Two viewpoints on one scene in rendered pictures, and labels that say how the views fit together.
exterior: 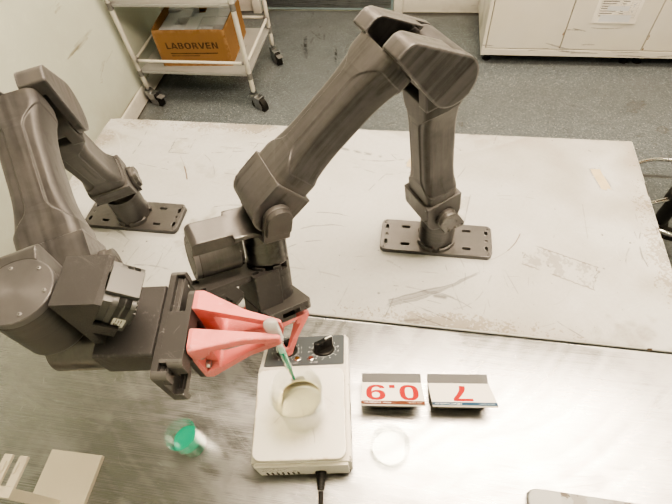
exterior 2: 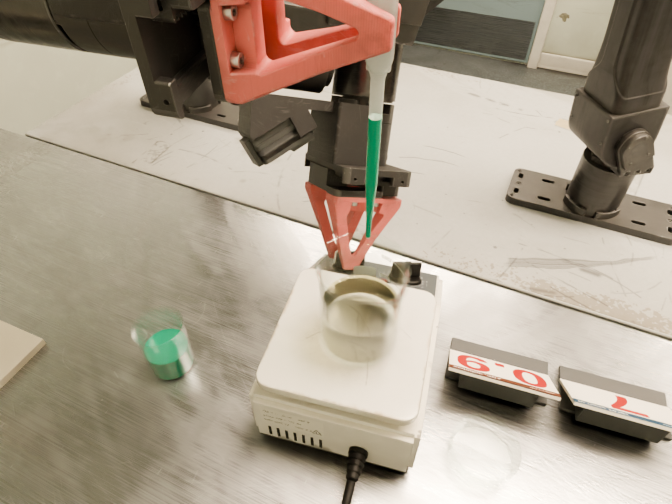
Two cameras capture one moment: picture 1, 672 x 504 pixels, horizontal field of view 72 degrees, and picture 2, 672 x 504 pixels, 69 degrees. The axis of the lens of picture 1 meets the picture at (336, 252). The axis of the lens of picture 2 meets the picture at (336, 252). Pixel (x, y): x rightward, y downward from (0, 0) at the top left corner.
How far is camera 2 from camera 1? 0.30 m
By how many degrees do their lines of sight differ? 11
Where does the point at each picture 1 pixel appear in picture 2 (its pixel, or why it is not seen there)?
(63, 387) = (35, 250)
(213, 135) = not seen: hidden behind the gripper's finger
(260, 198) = not seen: outside the picture
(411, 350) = (536, 328)
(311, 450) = (357, 394)
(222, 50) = not seen: hidden behind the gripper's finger
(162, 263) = (213, 154)
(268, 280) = (358, 116)
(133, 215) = (197, 96)
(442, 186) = (647, 80)
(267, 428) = (292, 343)
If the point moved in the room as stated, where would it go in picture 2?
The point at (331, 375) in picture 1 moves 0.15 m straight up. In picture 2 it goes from (415, 299) to (443, 143)
